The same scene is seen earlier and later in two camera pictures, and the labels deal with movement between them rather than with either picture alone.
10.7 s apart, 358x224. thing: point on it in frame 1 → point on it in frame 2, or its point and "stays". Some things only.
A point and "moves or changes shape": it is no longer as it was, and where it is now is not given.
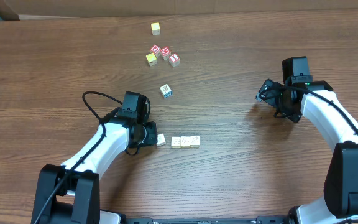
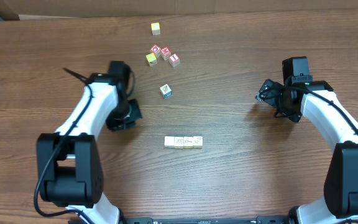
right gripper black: (266, 94) stays
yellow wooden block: (151, 59) stays
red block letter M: (165, 53) stays
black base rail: (259, 219) stays
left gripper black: (151, 134) → (130, 114)
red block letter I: (174, 60) stays
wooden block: (185, 142) moves or changes shape
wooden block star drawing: (161, 140) → (169, 141)
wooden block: (194, 141) moves or changes shape
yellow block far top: (155, 28) stays
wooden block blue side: (166, 91) stays
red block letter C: (156, 50) stays
